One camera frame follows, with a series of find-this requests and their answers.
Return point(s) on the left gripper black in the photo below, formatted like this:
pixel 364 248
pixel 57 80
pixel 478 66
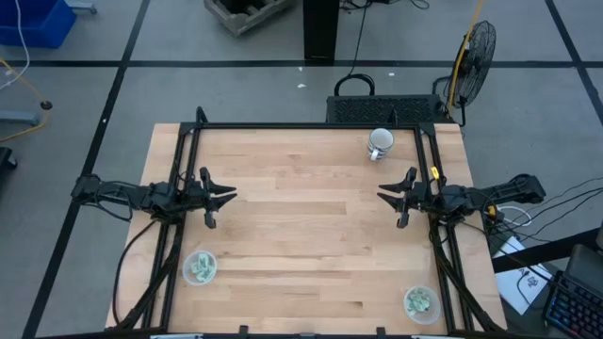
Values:
pixel 194 198

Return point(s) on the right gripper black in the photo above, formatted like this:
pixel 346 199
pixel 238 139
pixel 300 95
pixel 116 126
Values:
pixel 419 198

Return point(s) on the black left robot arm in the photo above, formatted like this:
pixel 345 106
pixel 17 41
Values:
pixel 141 195

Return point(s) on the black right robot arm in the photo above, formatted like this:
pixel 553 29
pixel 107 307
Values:
pixel 499 190

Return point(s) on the blue white patterned mug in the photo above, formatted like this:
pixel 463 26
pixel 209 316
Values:
pixel 380 143

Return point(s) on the black perforated computer case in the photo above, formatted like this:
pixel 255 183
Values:
pixel 377 109

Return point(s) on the clear plastic bowl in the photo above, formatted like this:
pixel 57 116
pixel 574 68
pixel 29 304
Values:
pixel 188 279
pixel 424 320

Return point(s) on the yellow plug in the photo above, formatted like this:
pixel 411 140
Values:
pixel 493 210

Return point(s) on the black table edge clamp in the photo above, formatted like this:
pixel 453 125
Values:
pixel 243 331
pixel 380 332

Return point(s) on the white paper sheet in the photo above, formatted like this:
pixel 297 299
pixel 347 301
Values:
pixel 513 282

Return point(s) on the black floor fan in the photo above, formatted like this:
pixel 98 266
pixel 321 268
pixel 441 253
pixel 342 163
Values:
pixel 480 66

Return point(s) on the black stand beam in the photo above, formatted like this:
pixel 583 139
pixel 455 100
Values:
pixel 542 252

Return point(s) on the black upright column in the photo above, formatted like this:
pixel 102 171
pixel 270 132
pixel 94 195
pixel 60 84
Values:
pixel 321 28

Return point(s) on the grey moulded crate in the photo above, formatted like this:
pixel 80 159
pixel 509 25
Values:
pixel 245 14

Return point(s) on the small black floor disc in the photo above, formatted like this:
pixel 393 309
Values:
pixel 45 105

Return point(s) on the dark grey flat device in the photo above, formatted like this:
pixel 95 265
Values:
pixel 586 263

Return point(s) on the backlit black keyboard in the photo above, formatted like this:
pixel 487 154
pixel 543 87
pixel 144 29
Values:
pixel 572 306

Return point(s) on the grey metal cart leg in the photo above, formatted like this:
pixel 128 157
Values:
pixel 82 7
pixel 19 117

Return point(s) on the black object at floor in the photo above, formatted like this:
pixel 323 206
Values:
pixel 7 157

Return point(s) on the blue plastic bin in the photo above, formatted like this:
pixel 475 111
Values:
pixel 33 21

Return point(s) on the black aluminium table frame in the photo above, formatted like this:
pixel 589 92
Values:
pixel 301 125

